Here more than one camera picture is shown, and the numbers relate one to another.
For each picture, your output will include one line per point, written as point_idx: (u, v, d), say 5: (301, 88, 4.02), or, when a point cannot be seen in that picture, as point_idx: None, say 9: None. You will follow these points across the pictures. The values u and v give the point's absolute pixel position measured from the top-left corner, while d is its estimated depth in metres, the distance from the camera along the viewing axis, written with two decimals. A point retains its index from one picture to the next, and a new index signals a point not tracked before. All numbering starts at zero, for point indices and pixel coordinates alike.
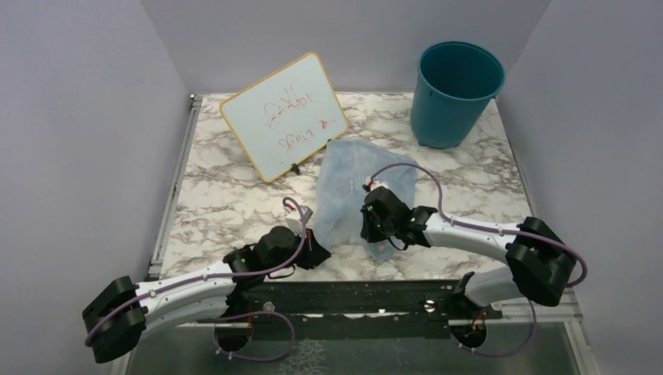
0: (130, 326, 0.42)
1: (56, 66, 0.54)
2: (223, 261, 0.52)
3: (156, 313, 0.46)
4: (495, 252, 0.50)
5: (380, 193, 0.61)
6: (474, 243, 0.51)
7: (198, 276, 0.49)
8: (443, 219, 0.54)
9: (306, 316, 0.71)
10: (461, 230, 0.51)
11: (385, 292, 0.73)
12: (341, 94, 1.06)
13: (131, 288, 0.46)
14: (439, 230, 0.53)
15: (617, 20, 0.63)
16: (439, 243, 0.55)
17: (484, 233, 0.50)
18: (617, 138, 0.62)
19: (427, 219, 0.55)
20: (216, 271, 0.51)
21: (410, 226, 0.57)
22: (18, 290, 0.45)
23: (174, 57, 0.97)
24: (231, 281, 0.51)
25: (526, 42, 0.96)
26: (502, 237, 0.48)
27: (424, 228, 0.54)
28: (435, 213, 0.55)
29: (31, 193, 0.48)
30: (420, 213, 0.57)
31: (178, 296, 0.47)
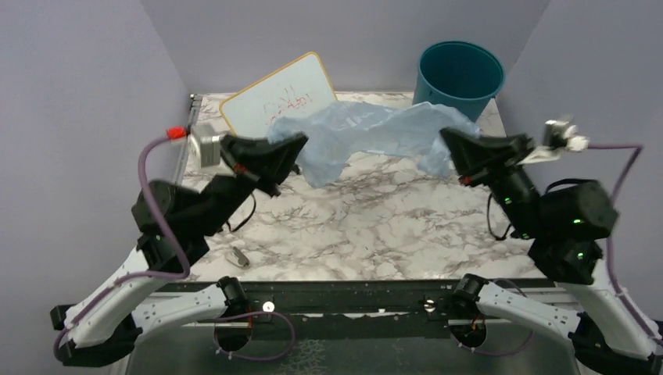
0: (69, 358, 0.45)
1: (55, 65, 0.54)
2: (137, 250, 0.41)
3: (91, 337, 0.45)
4: (613, 333, 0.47)
5: (607, 214, 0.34)
6: (621, 329, 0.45)
7: (106, 289, 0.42)
8: (611, 283, 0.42)
9: (306, 316, 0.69)
10: (625, 312, 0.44)
11: (385, 291, 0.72)
12: (341, 94, 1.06)
13: (60, 319, 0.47)
14: (601, 298, 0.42)
15: (617, 19, 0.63)
16: (568, 287, 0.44)
17: (639, 330, 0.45)
18: (617, 138, 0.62)
19: (593, 269, 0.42)
20: (127, 270, 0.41)
21: (566, 258, 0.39)
22: (16, 291, 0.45)
23: (174, 57, 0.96)
24: (142, 280, 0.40)
25: (526, 41, 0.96)
26: (648, 341, 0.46)
27: (591, 283, 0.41)
28: (603, 263, 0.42)
29: (31, 193, 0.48)
30: (582, 241, 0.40)
31: (98, 316, 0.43)
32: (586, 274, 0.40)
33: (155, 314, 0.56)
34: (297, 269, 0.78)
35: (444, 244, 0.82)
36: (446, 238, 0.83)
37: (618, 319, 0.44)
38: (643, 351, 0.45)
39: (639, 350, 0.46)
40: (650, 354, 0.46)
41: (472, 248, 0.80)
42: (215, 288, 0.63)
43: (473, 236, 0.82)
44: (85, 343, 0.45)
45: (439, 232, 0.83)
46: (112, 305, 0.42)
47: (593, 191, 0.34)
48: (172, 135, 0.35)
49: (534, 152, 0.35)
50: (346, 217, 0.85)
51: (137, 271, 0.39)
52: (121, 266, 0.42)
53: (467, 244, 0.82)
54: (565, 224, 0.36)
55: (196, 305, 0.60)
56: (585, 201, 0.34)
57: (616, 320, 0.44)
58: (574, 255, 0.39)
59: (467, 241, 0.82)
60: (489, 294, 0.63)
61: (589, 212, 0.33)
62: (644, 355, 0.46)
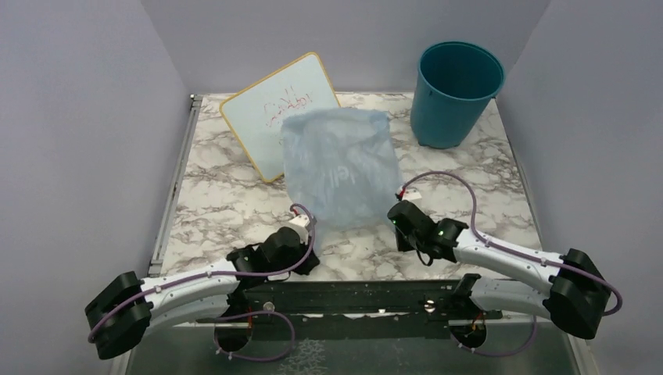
0: (134, 322, 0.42)
1: (56, 66, 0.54)
2: (227, 259, 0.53)
3: (161, 308, 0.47)
4: (526, 280, 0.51)
5: (401, 205, 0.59)
6: (515, 270, 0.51)
7: (202, 274, 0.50)
8: (477, 237, 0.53)
9: (307, 316, 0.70)
10: (497, 254, 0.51)
11: (386, 292, 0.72)
12: (341, 94, 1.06)
13: (135, 283, 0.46)
14: (473, 251, 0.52)
15: (617, 20, 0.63)
16: (463, 260, 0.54)
17: (525, 262, 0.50)
18: (617, 138, 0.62)
19: (457, 236, 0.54)
20: (220, 268, 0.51)
21: (437, 239, 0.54)
22: (16, 291, 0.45)
23: (174, 57, 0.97)
24: (235, 279, 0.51)
25: (525, 42, 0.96)
26: (545, 268, 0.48)
27: (455, 245, 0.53)
28: (467, 230, 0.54)
29: (31, 191, 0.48)
30: (449, 230, 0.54)
31: (184, 293, 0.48)
32: (449, 241, 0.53)
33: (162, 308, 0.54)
34: None
35: None
36: None
37: (502, 264, 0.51)
38: (542, 277, 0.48)
39: (542, 281, 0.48)
40: (552, 280, 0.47)
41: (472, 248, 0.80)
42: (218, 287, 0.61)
43: None
44: (153, 313, 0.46)
45: None
46: (197, 290, 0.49)
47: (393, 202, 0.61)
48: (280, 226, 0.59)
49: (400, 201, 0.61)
50: None
51: (233, 270, 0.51)
52: (210, 265, 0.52)
53: None
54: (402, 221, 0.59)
55: (201, 302, 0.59)
56: (391, 213, 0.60)
57: (505, 264, 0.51)
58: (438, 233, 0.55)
59: None
60: (480, 285, 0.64)
61: (390, 209, 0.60)
62: (546, 282, 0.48)
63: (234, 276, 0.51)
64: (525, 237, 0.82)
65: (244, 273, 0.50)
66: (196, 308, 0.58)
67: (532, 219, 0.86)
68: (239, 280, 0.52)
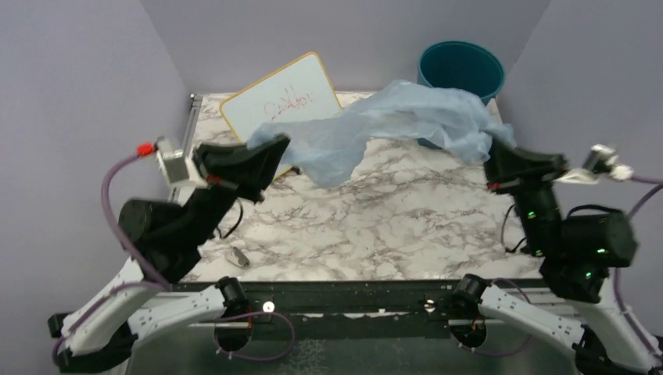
0: (66, 366, 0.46)
1: (55, 65, 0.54)
2: (129, 259, 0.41)
3: (87, 344, 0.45)
4: (612, 346, 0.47)
5: (629, 246, 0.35)
6: (625, 345, 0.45)
7: (103, 298, 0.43)
8: (617, 301, 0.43)
9: (306, 316, 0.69)
10: (625, 326, 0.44)
11: (385, 291, 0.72)
12: (341, 94, 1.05)
13: (57, 328, 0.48)
14: (608, 314, 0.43)
15: (617, 19, 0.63)
16: (575, 303, 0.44)
17: (640, 344, 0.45)
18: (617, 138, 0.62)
19: (601, 288, 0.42)
20: (122, 279, 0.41)
21: (584, 284, 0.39)
22: (16, 291, 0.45)
23: (174, 57, 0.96)
24: (140, 289, 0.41)
25: (526, 41, 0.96)
26: (647, 357, 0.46)
27: (597, 302, 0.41)
28: (610, 281, 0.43)
29: (31, 192, 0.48)
30: (594, 264, 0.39)
31: (93, 326, 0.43)
32: (593, 291, 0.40)
33: (151, 319, 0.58)
34: (298, 269, 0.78)
35: (444, 244, 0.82)
36: (447, 238, 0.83)
37: (621, 336, 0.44)
38: (645, 366, 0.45)
39: (640, 366, 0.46)
40: (649, 369, 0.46)
41: (472, 248, 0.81)
42: (213, 289, 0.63)
43: (473, 236, 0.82)
44: (82, 351, 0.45)
45: (440, 232, 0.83)
46: (105, 316, 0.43)
47: (622, 224, 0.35)
48: (141, 152, 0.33)
49: (571, 173, 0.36)
50: (346, 217, 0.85)
51: (130, 281, 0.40)
52: (117, 274, 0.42)
53: (467, 244, 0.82)
54: (589, 249, 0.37)
55: (194, 308, 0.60)
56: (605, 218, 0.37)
57: (621, 337, 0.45)
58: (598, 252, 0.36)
59: (467, 241, 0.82)
60: (492, 298, 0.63)
61: (617, 244, 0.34)
62: (644, 369, 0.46)
63: (137, 287, 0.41)
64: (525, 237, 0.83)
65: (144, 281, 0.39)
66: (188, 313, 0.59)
67: None
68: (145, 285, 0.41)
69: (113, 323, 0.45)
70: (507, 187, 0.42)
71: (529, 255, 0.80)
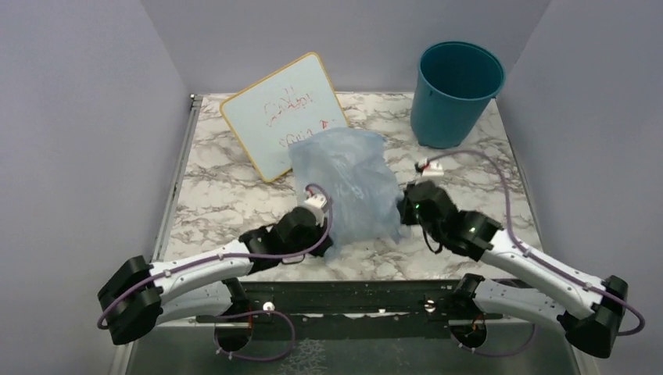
0: (138, 312, 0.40)
1: (56, 64, 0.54)
2: (239, 240, 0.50)
3: (171, 294, 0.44)
4: (558, 297, 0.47)
5: (431, 193, 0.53)
6: (549, 287, 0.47)
7: (214, 256, 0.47)
8: (515, 245, 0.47)
9: (307, 316, 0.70)
10: (538, 267, 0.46)
11: (386, 291, 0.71)
12: (341, 94, 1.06)
13: (145, 268, 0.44)
14: (509, 259, 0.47)
15: (617, 20, 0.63)
16: (487, 262, 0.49)
17: (566, 282, 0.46)
18: (616, 138, 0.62)
19: (491, 237, 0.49)
20: (232, 250, 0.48)
21: (466, 237, 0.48)
22: (18, 289, 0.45)
23: (174, 57, 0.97)
24: (249, 262, 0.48)
25: (525, 41, 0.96)
26: (586, 292, 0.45)
27: (489, 248, 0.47)
28: (501, 231, 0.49)
29: (32, 191, 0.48)
30: (474, 220, 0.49)
31: (192, 276, 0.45)
32: (481, 241, 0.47)
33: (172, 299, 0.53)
34: (298, 268, 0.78)
35: None
36: None
37: (538, 278, 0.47)
38: (583, 303, 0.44)
39: (582, 306, 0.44)
40: (594, 308, 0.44)
41: None
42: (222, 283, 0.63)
43: None
44: (164, 298, 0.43)
45: None
46: (218, 269, 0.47)
47: (424, 186, 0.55)
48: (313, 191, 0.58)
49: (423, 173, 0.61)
50: None
51: (247, 252, 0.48)
52: (222, 246, 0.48)
53: None
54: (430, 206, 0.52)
55: (206, 297, 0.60)
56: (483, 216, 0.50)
57: (539, 279, 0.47)
58: (467, 229, 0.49)
59: None
60: (485, 290, 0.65)
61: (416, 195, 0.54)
62: (586, 308, 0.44)
63: (246, 260, 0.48)
64: (525, 237, 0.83)
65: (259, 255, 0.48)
66: (201, 301, 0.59)
67: (532, 219, 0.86)
68: (253, 261, 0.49)
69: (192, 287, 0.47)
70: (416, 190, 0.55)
71: None
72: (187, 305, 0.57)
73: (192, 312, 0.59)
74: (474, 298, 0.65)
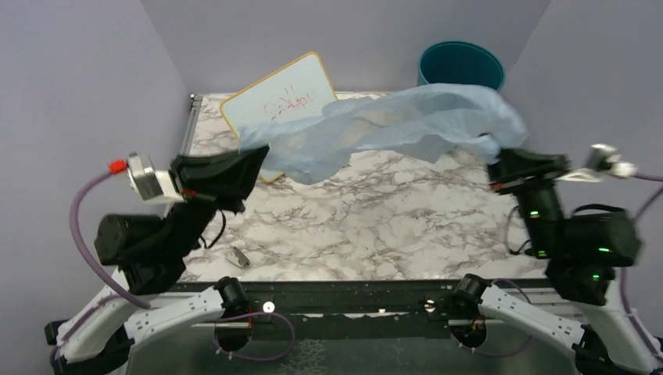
0: (60, 372, 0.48)
1: (55, 66, 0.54)
2: (117, 271, 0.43)
3: (78, 355, 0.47)
4: (618, 353, 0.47)
5: (632, 243, 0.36)
6: (625, 347, 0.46)
7: (93, 307, 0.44)
8: (621, 305, 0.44)
9: (307, 316, 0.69)
10: (629, 327, 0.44)
11: (386, 292, 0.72)
12: (341, 94, 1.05)
13: (52, 336, 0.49)
14: (613, 314, 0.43)
15: (619, 20, 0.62)
16: (582, 304, 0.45)
17: (644, 347, 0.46)
18: (617, 140, 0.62)
19: (606, 290, 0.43)
20: (112, 289, 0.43)
21: (585, 282, 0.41)
22: (16, 291, 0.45)
23: (174, 57, 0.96)
24: (120, 303, 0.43)
25: (527, 41, 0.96)
26: (651, 358, 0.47)
27: (605, 305, 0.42)
28: (614, 283, 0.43)
29: (32, 191, 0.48)
30: (597, 265, 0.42)
31: (84, 337, 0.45)
32: (601, 295, 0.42)
33: (148, 323, 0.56)
34: (297, 268, 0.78)
35: (445, 244, 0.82)
36: (447, 238, 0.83)
37: (627, 340, 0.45)
38: (649, 369, 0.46)
39: (643, 369, 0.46)
40: (650, 372, 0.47)
41: (472, 248, 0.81)
42: (210, 292, 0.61)
43: (473, 236, 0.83)
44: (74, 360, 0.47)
45: (440, 232, 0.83)
46: (94, 326, 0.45)
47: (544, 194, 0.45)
48: (112, 169, 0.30)
49: (574, 173, 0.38)
50: (346, 217, 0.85)
51: (121, 287, 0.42)
52: (105, 288, 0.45)
53: (467, 244, 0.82)
54: (593, 255, 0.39)
55: (191, 310, 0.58)
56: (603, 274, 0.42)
57: (625, 340, 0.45)
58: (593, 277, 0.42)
59: (467, 241, 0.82)
60: (492, 297, 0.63)
61: (619, 245, 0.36)
62: (648, 373, 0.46)
63: (123, 298, 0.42)
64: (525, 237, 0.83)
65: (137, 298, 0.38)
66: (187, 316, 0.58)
67: None
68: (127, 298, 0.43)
69: (101, 337, 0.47)
70: (516, 184, 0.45)
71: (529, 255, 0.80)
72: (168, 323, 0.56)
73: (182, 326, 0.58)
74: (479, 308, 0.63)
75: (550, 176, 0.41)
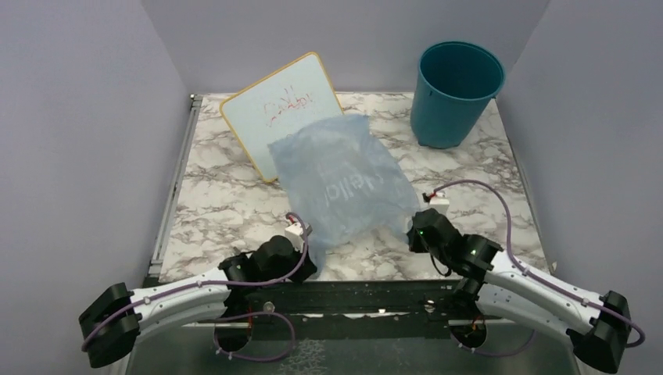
0: (125, 333, 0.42)
1: (55, 65, 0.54)
2: (219, 269, 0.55)
3: (150, 320, 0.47)
4: (560, 314, 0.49)
5: (433, 217, 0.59)
6: (555, 308, 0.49)
7: (193, 284, 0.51)
8: (514, 265, 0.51)
9: (306, 316, 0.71)
10: (536, 285, 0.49)
11: (385, 292, 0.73)
12: (341, 94, 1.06)
13: (123, 295, 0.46)
14: (507, 277, 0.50)
15: (618, 21, 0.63)
16: (491, 280, 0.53)
17: (564, 298, 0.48)
18: (615, 140, 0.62)
19: (491, 258, 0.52)
20: (212, 277, 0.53)
21: (469, 259, 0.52)
22: (17, 290, 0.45)
23: (174, 58, 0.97)
24: (226, 289, 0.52)
25: (526, 41, 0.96)
26: (585, 308, 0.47)
27: (490, 269, 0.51)
28: (501, 253, 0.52)
29: (32, 190, 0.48)
30: (476, 244, 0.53)
31: (173, 304, 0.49)
32: (482, 262, 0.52)
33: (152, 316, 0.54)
34: None
35: None
36: None
37: (542, 297, 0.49)
38: (583, 319, 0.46)
39: (581, 321, 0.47)
40: (593, 323, 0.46)
41: None
42: None
43: None
44: (141, 325, 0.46)
45: None
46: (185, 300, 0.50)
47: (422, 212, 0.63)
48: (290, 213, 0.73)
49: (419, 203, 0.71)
50: None
51: (225, 280, 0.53)
52: (202, 273, 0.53)
53: None
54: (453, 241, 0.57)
55: (195, 308, 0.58)
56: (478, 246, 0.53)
57: (541, 296, 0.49)
58: (471, 252, 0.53)
59: None
60: (489, 294, 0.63)
61: (472, 257, 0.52)
62: (586, 323, 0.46)
63: (226, 287, 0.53)
64: (525, 237, 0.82)
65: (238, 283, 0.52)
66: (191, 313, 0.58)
67: (532, 218, 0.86)
68: (232, 288, 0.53)
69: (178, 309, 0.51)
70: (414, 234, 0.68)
71: (530, 255, 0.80)
72: (173, 320, 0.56)
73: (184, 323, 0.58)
74: (476, 302, 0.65)
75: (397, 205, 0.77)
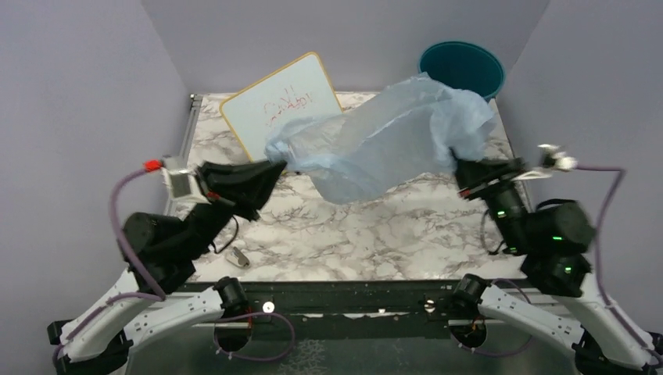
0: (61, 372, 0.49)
1: (55, 65, 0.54)
2: (127, 272, 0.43)
3: (84, 351, 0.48)
4: (607, 345, 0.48)
5: (585, 231, 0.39)
6: (618, 346, 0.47)
7: (101, 307, 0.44)
8: (600, 296, 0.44)
9: (306, 316, 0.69)
10: (614, 323, 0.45)
11: (386, 292, 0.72)
12: (341, 94, 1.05)
13: (54, 334, 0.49)
14: (595, 311, 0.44)
15: (618, 20, 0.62)
16: (564, 301, 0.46)
17: (632, 341, 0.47)
18: (616, 139, 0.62)
19: (582, 283, 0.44)
20: (119, 292, 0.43)
21: (555, 273, 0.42)
22: (16, 291, 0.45)
23: (174, 57, 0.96)
24: (135, 300, 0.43)
25: (526, 41, 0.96)
26: (642, 350, 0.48)
27: (580, 295, 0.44)
28: (592, 277, 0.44)
29: (31, 190, 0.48)
30: (573, 253, 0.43)
31: (88, 336, 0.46)
32: (574, 287, 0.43)
33: (146, 325, 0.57)
34: (297, 268, 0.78)
35: (445, 244, 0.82)
36: (447, 238, 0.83)
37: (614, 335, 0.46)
38: (639, 362, 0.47)
39: (635, 362, 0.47)
40: (643, 366, 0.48)
41: (472, 248, 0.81)
42: (211, 292, 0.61)
43: (473, 236, 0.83)
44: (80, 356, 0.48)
45: (439, 232, 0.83)
46: (101, 326, 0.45)
47: (571, 212, 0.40)
48: (148, 168, 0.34)
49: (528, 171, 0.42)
50: (347, 217, 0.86)
51: (127, 293, 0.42)
52: (113, 286, 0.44)
53: (467, 244, 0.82)
54: (547, 241, 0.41)
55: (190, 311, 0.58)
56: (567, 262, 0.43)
57: (610, 332, 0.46)
58: (566, 272, 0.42)
59: (467, 241, 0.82)
60: (492, 298, 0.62)
61: (557, 273, 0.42)
62: (638, 366, 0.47)
63: (135, 298, 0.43)
64: None
65: (145, 295, 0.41)
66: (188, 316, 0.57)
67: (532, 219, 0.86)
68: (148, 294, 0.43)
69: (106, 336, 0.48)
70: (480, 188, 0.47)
71: None
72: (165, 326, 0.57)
73: (184, 325, 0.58)
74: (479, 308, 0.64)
75: (507, 177, 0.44)
